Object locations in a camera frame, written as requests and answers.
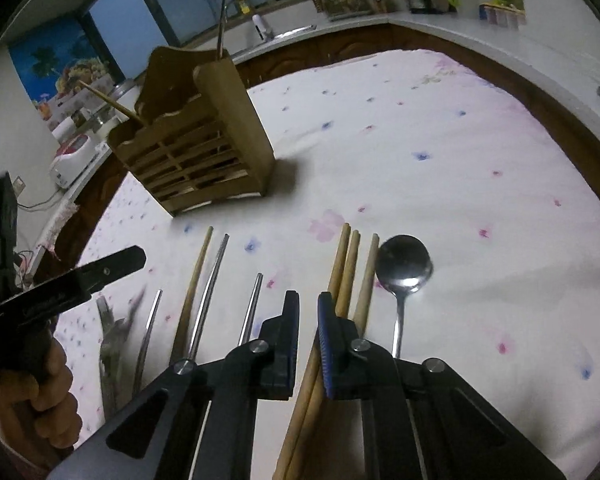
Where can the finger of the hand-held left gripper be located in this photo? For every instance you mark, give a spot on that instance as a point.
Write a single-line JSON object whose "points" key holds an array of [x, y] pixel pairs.
{"points": [[115, 264]]}

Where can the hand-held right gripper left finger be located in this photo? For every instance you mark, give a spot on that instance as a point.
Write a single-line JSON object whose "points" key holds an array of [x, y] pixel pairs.
{"points": [[294, 330]]}

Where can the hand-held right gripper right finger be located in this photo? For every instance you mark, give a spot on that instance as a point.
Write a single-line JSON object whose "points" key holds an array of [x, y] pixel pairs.
{"points": [[326, 345]]}

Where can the metal chopstick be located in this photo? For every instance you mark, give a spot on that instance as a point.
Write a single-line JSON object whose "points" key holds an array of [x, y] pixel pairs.
{"points": [[251, 305], [149, 335], [222, 20], [211, 285]]}

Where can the metal fork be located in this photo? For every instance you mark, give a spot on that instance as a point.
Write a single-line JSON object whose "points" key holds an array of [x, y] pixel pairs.
{"points": [[111, 360]]}

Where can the metal spoon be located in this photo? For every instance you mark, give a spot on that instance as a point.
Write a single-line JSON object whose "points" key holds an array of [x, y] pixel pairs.
{"points": [[405, 265]]}

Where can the wooden utensil holder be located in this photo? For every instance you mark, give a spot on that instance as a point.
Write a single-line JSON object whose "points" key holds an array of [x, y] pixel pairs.
{"points": [[230, 125]]}

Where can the person's left forearm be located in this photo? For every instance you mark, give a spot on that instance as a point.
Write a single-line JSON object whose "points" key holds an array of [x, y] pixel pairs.
{"points": [[0, 455]]}

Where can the person's left hand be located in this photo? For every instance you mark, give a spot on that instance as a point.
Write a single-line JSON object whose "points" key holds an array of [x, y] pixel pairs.
{"points": [[55, 405]]}

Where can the lace cloth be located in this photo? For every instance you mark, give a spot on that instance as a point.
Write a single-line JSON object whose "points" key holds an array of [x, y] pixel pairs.
{"points": [[60, 220]]}

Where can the white rice cooker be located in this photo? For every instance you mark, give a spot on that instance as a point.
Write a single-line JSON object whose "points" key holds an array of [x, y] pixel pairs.
{"points": [[75, 160]]}

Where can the white pot with metal lid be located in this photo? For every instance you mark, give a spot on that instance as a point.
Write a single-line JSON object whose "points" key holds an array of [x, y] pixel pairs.
{"points": [[126, 91]]}

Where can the floral tablecloth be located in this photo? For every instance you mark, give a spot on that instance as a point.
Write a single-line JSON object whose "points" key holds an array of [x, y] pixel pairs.
{"points": [[430, 160]]}

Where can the white cylindrical bottle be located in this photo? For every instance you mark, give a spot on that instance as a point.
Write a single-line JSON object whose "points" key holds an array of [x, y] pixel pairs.
{"points": [[262, 27]]}

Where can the row of seasoning bottles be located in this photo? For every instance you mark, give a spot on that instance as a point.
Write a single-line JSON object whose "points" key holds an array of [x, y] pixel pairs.
{"points": [[502, 15]]}

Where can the wall outlet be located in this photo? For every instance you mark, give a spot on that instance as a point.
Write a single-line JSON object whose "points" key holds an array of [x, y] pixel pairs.
{"points": [[19, 185]]}

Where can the fruit wall poster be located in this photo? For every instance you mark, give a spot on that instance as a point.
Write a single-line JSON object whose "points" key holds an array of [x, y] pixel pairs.
{"points": [[55, 65]]}

